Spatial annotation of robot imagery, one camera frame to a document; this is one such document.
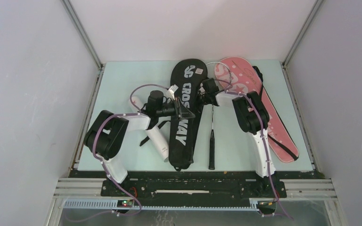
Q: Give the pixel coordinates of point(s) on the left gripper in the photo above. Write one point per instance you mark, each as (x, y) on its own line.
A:
(183, 112)

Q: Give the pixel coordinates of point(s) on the white shuttlecock tube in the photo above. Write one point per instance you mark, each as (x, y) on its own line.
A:
(154, 135)

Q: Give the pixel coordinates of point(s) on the aluminium frame post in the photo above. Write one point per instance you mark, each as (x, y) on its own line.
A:
(69, 8)
(302, 32)

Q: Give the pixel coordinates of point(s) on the left aluminium frame post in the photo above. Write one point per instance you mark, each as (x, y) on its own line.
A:
(69, 8)

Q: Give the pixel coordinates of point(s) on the white racket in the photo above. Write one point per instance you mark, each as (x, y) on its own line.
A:
(211, 165)

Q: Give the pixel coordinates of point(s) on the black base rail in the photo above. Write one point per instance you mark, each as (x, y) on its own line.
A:
(151, 189)

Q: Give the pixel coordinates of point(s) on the right aluminium frame post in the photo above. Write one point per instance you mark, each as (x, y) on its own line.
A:
(302, 32)

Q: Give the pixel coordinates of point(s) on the pink sport racket bag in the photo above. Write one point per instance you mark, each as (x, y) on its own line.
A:
(245, 78)

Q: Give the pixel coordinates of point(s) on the black racket bag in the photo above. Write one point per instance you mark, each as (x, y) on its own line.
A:
(188, 74)

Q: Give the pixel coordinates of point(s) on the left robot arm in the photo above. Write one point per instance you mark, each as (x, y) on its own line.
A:
(105, 136)

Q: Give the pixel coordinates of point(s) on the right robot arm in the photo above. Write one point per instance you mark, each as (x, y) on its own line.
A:
(251, 115)

